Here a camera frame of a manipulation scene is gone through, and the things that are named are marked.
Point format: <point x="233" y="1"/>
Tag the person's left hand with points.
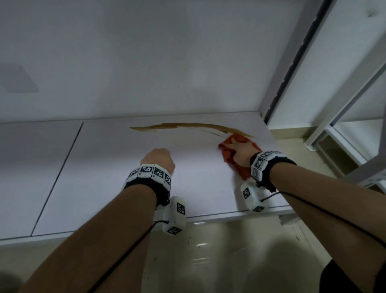
<point x="158" y="158"/>

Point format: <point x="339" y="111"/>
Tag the person's right hand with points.
<point x="242" y="152"/>

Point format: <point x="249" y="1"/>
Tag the red cleaning cloth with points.
<point x="229" y="157"/>

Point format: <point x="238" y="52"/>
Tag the white metal shelf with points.
<point x="105" y="169"/>

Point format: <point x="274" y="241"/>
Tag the person's left forearm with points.
<point x="90" y="244"/>

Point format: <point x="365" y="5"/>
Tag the person's right forearm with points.
<point x="325" y="208"/>

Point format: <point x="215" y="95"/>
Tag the black left wristband with markers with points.
<point x="149" y="182"/>

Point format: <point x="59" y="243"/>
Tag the black wristband with markers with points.
<point x="149" y="182"/>
<point x="267" y="169"/>

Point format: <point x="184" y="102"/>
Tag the black right wristband with markers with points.
<point x="267" y="169"/>

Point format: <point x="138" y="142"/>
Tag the white metal storage rack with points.
<point x="352" y="120"/>

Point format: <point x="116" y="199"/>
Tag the blank white wall plate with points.
<point x="18" y="78"/>

